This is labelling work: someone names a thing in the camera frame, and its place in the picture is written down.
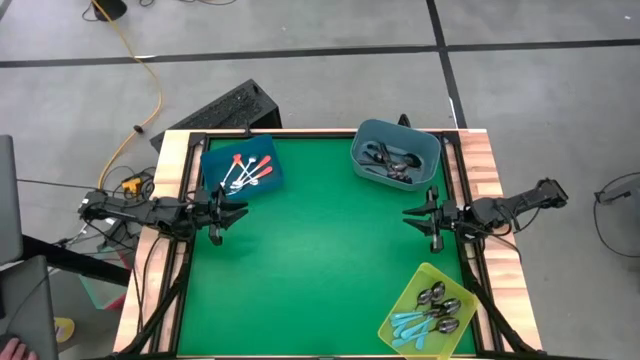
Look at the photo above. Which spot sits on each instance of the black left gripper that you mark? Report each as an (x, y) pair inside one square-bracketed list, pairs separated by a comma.
[(207, 212)]

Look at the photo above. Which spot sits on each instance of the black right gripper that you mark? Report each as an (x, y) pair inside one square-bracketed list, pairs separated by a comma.
[(447, 217)]

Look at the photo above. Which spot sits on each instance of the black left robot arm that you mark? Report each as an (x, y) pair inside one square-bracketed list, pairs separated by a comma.
[(140, 212)]

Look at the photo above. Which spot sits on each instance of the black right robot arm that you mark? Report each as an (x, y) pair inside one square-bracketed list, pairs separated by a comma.
[(515, 205)]

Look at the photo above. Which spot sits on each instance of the blue rectangular plastic bin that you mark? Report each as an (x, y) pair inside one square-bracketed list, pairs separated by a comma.
[(220, 170)]

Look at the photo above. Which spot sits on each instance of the black computer case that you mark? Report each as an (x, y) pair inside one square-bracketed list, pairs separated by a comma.
[(225, 110)]

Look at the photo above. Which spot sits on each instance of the yellow plug box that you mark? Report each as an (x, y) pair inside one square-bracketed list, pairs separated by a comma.
[(131, 185)]

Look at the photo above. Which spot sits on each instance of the yellow translucent plastic bin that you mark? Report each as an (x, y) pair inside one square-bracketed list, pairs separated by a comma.
[(450, 345)]

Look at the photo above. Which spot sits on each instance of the black bar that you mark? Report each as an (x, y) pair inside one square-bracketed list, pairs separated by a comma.
[(75, 260)]

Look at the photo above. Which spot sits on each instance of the grey monitor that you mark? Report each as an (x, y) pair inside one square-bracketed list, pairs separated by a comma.
[(7, 200)]

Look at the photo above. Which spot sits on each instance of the black round stand base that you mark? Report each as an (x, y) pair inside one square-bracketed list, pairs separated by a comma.
[(107, 7)]

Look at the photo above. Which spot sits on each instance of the person's hand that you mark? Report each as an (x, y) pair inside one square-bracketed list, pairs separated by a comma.
[(15, 351)]

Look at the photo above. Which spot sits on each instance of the black frame strut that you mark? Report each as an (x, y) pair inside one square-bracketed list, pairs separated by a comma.
[(160, 306), (492, 312)]

